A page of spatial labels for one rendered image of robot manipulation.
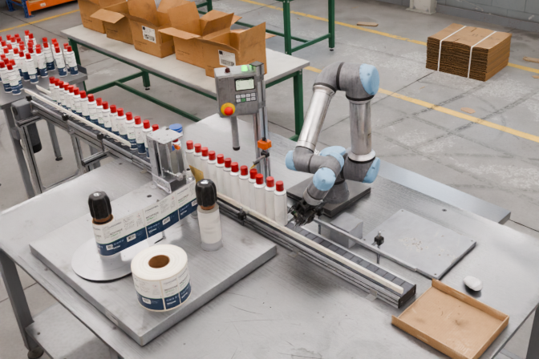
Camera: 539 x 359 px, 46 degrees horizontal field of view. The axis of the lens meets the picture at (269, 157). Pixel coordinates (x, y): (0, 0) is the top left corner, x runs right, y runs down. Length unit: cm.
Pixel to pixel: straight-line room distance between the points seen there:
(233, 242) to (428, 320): 83
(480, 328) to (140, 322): 117
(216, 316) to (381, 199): 100
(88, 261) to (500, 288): 158
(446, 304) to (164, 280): 100
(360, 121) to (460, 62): 388
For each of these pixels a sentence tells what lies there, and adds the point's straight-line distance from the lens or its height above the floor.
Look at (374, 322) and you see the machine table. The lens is 233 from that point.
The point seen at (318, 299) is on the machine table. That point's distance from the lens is 241.
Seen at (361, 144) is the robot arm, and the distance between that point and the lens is 267.
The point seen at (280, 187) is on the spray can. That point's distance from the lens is 258.
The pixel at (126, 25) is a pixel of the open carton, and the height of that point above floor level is 94.
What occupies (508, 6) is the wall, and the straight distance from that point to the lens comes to 790.
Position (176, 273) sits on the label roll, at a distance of 228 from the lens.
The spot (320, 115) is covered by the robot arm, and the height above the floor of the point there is 135.
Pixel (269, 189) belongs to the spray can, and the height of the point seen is 104.
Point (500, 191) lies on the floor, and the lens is 467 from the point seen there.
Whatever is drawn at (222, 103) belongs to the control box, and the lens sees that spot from 265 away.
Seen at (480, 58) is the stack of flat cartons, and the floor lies 21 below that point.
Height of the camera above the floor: 245
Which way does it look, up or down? 30 degrees down
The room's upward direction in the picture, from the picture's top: 4 degrees counter-clockwise
